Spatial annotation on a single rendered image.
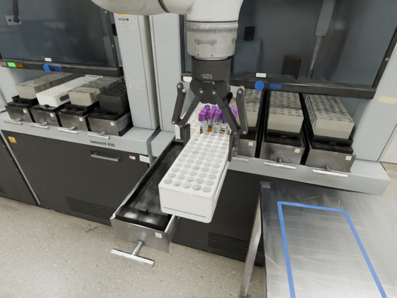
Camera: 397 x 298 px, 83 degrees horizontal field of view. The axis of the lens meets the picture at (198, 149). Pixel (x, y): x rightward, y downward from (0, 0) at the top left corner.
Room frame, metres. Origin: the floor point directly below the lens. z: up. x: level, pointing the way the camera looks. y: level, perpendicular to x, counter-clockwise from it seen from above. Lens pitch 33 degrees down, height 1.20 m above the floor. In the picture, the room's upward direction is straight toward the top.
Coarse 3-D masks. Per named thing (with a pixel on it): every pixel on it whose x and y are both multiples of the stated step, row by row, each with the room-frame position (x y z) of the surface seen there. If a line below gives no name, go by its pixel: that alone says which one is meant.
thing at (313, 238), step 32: (288, 192) 0.40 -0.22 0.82; (320, 192) 0.40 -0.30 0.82; (352, 192) 0.40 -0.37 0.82; (256, 224) 0.42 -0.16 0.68; (288, 224) 0.31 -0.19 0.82; (320, 224) 0.31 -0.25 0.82; (352, 224) 0.31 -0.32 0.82; (384, 224) 0.31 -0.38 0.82; (288, 256) 0.24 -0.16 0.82; (320, 256) 0.24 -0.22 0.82; (352, 256) 0.24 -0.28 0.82; (384, 256) 0.24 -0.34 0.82; (288, 288) 0.18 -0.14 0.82; (320, 288) 0.18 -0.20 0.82; (352, 288) 0.18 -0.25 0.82; (384, 288) 0.18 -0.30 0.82
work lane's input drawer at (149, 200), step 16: (176, 144) 0.65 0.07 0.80; (160, 160) 0.55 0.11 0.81; (144, 176) 0.46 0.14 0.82; (160, 176) 0.48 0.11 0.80; (144, 192) 0.42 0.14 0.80; (128, 208) 0.35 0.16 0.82; (144, 208) 0.35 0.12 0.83; (160, 208) 0.37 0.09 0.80; (112, 224) 0.33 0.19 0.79; (128, 224) 0.32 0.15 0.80; (144, 224) 0.32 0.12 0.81; (160, 224) 0.31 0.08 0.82; (176, 224) 0.35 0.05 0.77; (128, 240) 0.32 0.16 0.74; (144, 240) 0.31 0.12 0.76; (160, 240) 0.30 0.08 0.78; (128, 256) 0.28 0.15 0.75
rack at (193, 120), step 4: (200, 104) 0.86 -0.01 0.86; (204, 104) 0.86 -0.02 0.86; (208, 104) 0.85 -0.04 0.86; (216, 104) 0.86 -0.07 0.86; (196, 108) 0.82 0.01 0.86; (200, 108) 0.82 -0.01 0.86; (196, 112) 0.77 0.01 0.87; (192, 116) 0.74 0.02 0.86; (196, 116) 0.75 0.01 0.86; (188, 120) 0.72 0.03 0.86; (192, 120) 0.71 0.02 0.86; (196, 120) 0.71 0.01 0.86; (192, 124) 0.68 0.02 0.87; (196, 124) 0.69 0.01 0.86; (176, 128) 0.66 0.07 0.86; (192, 128) 0.65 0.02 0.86; (196, 128) 0.65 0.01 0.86; (176, 132) 0.66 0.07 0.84; (192, 132) 0.65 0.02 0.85; (176, 136) 0.66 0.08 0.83
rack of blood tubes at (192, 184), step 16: (192, 144) 0.46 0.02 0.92; (208, 144) 0.45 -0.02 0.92; (224, 144) 0.46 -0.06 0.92; (176, 160) 0.38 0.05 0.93; (192, 160) 0.39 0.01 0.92; (208, 160) 0.40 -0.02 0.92; (224, 160) 0.38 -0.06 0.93; (176, 176) 0.33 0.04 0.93; (192, 176) 0.33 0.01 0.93; (208, 176) 0.33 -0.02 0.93; (224, 176) 0.40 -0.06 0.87; (160, 192) 0.30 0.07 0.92; (176, 192) 0.29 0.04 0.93; (192, 192) 0.29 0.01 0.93; (208, 192) 0.29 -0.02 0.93; (176, 208) 0.29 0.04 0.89; (192, 208) 0.28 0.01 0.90; (208, 208) 0.27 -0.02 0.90
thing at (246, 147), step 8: (256, 128) 0.76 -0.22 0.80; (240, 136) 0.69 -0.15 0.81; (248, 136) 0.68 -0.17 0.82; (256, 136) 0.70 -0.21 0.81; (240, 144) 0.68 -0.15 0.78; (248, 144) 0.67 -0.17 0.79; (240, 152) 0.68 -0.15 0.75; (248, 152) 0.67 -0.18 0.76; (240, 160) 0.63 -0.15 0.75; (248, 160) 0.63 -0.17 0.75
